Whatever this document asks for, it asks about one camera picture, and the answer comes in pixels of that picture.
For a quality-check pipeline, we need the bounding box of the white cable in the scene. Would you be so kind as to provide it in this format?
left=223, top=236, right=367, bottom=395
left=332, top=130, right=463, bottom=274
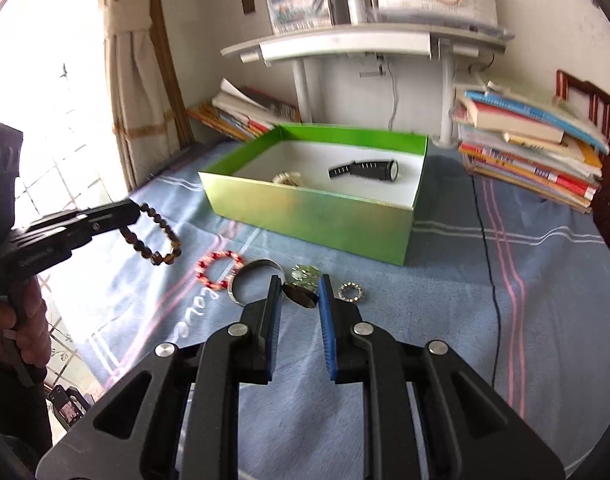
left=387, top=57, right=401, bottom=123

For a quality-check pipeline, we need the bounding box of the green cardboard box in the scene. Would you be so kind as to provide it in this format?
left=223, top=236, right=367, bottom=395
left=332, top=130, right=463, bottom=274
left=198, top=122, right=430, bottom=267

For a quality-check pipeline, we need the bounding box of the beige curtain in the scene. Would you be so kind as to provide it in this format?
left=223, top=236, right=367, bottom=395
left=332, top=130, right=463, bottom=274
left=102, top=0, right=196, bottom=191

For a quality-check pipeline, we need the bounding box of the black cable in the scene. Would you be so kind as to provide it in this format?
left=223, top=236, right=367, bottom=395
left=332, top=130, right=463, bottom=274
left=472, top=175, right=503, bottom=391

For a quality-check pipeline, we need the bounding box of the tall stack of books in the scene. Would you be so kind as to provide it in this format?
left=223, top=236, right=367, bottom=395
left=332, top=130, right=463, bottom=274
left=452, top=80, right=610, bottom=213

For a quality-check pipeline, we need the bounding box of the silver bangle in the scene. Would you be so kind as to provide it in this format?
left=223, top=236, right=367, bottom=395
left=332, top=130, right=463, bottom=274
left=227, top=259, right=286, bottom=307

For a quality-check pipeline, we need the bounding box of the person's left hand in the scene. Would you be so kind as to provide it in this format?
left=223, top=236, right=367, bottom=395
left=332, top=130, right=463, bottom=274
left=0, top=277, right=52, bottom=371

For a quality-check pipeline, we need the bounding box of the clear marker pen case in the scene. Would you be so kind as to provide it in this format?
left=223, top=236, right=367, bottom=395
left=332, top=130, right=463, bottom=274
left=262, top=0, right=336, bottom=36

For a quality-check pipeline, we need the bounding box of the brown wooden bead bracelet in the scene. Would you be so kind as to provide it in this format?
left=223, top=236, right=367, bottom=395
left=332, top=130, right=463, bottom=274
left=119, top=202, right=182, bottom=265

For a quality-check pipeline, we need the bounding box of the silver green brooch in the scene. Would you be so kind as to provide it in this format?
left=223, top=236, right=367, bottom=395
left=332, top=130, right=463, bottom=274
left=290, top=262, right=322, bottom=291

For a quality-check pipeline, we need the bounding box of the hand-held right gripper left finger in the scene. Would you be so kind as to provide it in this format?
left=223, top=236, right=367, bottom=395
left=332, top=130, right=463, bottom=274
left=35, top=275, right=283, bottom=480

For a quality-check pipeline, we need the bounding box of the leaning pile of books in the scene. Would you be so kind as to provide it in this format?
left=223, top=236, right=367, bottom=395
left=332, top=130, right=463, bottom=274
left=186, top=77, right=302, bottom=142

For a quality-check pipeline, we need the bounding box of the person's left forearm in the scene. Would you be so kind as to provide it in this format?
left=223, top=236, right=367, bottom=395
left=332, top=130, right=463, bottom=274
left=0, top=355, right=53, bottom=456

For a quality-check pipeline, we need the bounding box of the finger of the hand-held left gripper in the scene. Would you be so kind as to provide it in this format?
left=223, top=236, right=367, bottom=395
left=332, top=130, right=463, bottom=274
left=60, top=205, right=142, bottom=250
left=25, top=199, right=136, bottom=233

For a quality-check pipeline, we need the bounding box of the white desk shelf riser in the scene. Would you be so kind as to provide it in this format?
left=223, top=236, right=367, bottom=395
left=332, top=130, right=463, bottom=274
left=220, top=25, right=508, bottom=148

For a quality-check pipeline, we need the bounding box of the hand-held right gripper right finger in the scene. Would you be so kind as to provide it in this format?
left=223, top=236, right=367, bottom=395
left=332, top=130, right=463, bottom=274
left=317, top=274, right=566, bottom=480

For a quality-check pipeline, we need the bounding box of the red bead bracelet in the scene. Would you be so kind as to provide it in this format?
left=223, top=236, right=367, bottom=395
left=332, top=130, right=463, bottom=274
left=195, top=250, right=245, bottom=291

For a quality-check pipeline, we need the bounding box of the frosted grid window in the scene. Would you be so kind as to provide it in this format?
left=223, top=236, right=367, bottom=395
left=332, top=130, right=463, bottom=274
left=0, top=0, right=136, bottom=411

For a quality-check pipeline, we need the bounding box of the pale pink bead bracelet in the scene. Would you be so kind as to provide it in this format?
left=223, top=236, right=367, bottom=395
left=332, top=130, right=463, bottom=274
left=336, top=282, right=366, bottom=304

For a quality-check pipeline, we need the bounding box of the black wristwatch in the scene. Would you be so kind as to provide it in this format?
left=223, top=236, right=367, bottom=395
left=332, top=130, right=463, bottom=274
left=328, top=158, right=399, bottom=183

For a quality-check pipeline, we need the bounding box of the blue checked tablecloth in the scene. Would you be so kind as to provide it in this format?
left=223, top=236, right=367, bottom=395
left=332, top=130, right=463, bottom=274
left=80, top=140, right=610, bottom=480

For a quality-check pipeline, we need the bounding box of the dark oval pendant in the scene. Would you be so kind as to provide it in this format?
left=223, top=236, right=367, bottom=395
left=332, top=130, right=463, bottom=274
left=282, top=282, right=319, bottom=308

